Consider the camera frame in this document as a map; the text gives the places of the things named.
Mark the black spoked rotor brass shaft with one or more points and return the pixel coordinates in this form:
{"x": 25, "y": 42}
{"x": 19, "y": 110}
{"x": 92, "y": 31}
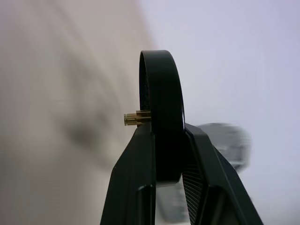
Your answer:
{"x": 164, "y": 98}

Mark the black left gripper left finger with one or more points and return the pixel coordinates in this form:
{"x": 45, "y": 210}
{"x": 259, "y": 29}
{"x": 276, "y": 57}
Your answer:
{"x": 133, "y": 178}

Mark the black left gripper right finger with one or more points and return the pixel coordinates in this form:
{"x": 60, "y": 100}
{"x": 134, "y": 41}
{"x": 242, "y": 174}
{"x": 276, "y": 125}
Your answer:
{"x": 218, "y": 187}

